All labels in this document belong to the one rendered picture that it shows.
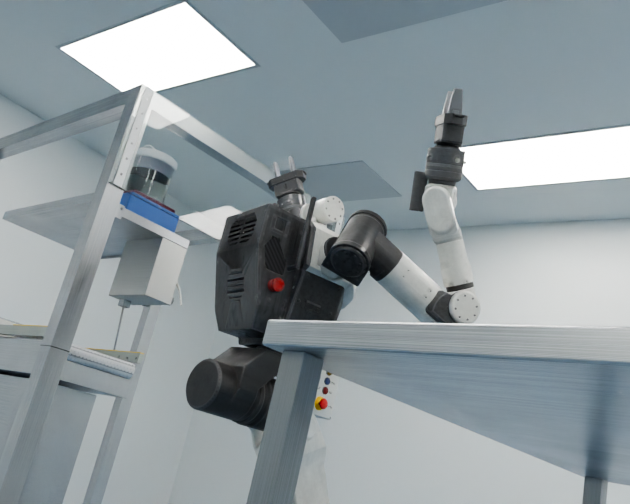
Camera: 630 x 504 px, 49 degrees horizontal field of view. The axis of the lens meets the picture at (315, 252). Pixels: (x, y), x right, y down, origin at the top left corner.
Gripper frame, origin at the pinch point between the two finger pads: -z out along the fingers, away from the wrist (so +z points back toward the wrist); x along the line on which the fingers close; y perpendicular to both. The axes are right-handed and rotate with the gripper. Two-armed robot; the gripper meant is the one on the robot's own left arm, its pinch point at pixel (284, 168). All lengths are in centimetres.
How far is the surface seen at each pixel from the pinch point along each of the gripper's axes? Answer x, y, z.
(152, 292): -51, 4, 27
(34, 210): -85, 16, -10
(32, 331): -84, 21, 34
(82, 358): -67, 21, 47
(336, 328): 41, 110, 81
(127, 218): -48, 17, 6
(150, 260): -50, 4, 16
